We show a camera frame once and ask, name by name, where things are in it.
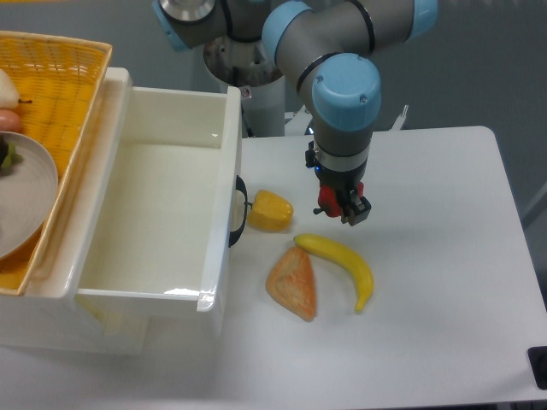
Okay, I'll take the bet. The yellow woven basket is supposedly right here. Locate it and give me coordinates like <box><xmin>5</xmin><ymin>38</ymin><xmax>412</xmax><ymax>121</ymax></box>
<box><xmin>1</xmin><ymin>31</ymin><xmax>112</xmax><ymax>296</ymax></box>

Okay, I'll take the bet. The white drawer cabinet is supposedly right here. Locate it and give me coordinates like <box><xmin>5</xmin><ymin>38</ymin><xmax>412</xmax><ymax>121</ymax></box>
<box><xmin>1</xmin><ymin>67</ymin><xmax>148</xmax><ymax>354</ymax></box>

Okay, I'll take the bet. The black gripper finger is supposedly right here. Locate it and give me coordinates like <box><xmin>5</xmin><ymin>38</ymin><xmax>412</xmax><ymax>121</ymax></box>
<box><xmin>340</xmin><ymin>189</ymin><xmax>372</xmax><ymax>226</ymax></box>

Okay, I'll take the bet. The yellow bell pepper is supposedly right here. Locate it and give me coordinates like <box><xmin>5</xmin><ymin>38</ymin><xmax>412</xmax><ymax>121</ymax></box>
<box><xmin>244</xmin><ymin>190</ymin><xmax>294</xmax><ymax>232</ymax></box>

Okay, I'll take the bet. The white metal bracket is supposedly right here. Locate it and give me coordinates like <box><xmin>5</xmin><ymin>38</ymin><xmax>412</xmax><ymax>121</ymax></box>
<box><xmin>389</xmin><ymin>104</ymin><xmax>409</xmax><ymax>132</ymax></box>

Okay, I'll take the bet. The yellow banana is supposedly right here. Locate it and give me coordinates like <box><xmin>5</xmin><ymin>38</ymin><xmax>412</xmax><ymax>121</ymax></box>
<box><xmin>293</xmin><ymin>233</ymin><xmax>374</xmax><ymax>313</ymax></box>

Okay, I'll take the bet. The white pear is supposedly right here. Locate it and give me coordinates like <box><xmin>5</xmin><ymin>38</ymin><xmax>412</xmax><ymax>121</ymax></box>
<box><xmin>0</xmin><ymin>69</ymin><xmax>32</xmax><ymax>109</ymax></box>

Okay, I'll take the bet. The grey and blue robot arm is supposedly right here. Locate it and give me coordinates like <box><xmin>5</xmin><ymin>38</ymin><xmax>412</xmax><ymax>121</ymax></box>
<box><xmin>152</xmin><ymin>1</ymin><xmax>438</xmax><ymax>225</ymax></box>

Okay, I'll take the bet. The pink sausage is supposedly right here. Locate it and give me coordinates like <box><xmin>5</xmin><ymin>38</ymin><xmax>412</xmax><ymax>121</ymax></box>
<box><xmin>0</xmin><ymin>108</ymin><xmax>22</xmax><ymax>132</ymax></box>

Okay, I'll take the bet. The red bell pepper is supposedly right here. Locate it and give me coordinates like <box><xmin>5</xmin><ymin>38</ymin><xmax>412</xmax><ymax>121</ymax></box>
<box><xmin>314</xmin><ymin>182</ymin><xmax>364</xmax><ymax>220</ymax></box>

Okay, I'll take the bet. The black corner device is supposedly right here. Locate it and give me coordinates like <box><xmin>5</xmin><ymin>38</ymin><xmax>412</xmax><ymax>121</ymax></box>
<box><xmin>527</xmin><ymin>346</ymin><xmax>547</xmax><ymax>390</ymax></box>

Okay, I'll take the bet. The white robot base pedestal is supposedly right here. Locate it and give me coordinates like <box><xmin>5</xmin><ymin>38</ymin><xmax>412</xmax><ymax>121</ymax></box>
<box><xmin>203</xmin><ymin>36</ymin><xmax>285</xmax><ymax>138</ymax></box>

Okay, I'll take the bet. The triangular toast slice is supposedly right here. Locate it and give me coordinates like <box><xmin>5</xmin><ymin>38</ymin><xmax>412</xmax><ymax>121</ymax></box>
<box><xmin>265</xmin><ymin>247</ymin><xmax>317</xmax><ymax>322</ymax></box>

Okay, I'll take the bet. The grey plate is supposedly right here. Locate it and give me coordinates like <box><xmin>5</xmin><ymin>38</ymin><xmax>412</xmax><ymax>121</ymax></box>
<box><xmin>1</xmin><ymin>132</ymin><xmax>58</xmax><ymax>259</ymax></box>

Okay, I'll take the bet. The open upper white drawer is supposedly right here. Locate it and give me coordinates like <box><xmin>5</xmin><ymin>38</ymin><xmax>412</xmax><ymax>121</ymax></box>
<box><xmin>78</xmin><ymin>87</ymin><xmax>241</xmax><ymax>337</ymax></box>

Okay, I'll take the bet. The black drawer handle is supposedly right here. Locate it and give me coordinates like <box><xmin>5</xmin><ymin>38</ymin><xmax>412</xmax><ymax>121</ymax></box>
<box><xmin>228</xmin><ymin>175</ymin><xmax>249</xmax><ymax>248</ymax></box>

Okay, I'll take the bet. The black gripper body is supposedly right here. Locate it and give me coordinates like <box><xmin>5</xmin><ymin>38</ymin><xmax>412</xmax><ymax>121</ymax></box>
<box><xmin>304</xmin><ymin>141</ymin><xmax>367</xmax><ymax>196</ymax></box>

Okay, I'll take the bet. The dark grapes bunch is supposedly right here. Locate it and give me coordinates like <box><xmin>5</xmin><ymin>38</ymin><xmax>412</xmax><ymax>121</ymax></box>
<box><xmin>1</xmin><ymin>132</ymin><xmax>23</xmax><ymax>176</ymax></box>

